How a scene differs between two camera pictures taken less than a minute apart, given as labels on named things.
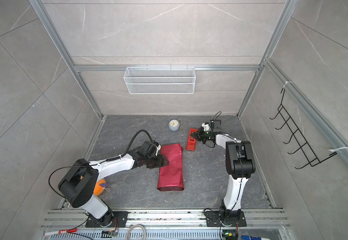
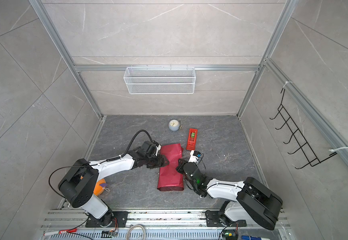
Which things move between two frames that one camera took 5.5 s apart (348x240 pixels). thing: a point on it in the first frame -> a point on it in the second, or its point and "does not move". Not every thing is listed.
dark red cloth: [171, 176] does not move
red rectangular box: [191, 142] does not move
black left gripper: [162, 162] does not move
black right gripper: [199, 135] -> [181, 167]
